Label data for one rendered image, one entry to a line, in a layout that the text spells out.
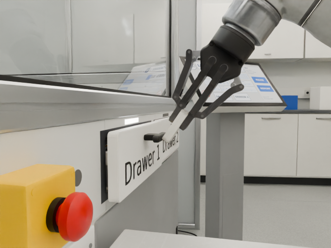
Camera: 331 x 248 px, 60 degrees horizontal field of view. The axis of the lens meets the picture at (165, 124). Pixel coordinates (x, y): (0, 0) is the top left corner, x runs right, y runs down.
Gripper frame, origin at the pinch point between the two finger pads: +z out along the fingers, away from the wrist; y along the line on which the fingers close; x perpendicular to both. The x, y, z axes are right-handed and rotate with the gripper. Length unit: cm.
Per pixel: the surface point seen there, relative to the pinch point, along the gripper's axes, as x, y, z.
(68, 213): 34.8, -0.7, 4.8
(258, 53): -334, 1, -82
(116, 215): 8.5, -1.5, 17.7
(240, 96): -85, -8, -15
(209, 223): -93, -34, 47
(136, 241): 14.0, -6.7, 15.8
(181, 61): -80, 24, -13
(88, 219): 32.7, -1.9, 5.5
